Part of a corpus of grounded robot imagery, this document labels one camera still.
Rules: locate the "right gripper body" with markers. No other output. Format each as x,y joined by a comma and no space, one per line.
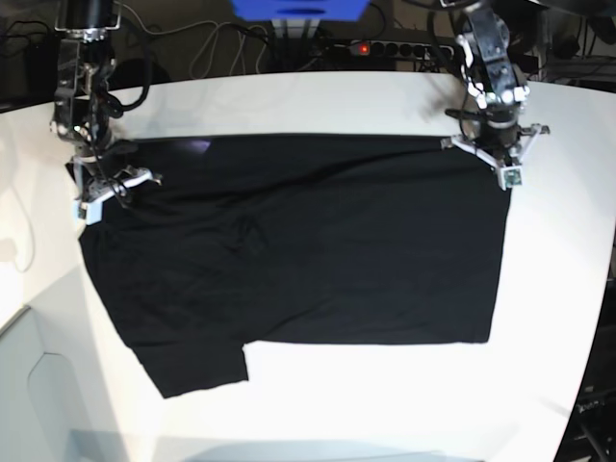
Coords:
101,174

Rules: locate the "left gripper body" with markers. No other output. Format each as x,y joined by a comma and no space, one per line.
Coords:
494,136

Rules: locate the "black T-shirt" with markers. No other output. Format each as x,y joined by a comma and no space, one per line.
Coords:
295,239

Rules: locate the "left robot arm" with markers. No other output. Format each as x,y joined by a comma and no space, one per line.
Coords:
498,88

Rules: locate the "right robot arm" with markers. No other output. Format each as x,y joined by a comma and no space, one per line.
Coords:
83,103

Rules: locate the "black power strip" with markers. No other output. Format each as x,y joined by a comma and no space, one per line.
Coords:
399,50

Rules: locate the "blue plastic box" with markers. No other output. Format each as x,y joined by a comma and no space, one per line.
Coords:
334,10

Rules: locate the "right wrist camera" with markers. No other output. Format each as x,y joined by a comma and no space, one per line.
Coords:
88,212

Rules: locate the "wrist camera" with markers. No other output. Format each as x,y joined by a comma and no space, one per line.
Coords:
88,212
510,177

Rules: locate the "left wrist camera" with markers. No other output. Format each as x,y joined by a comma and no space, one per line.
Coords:
510,177

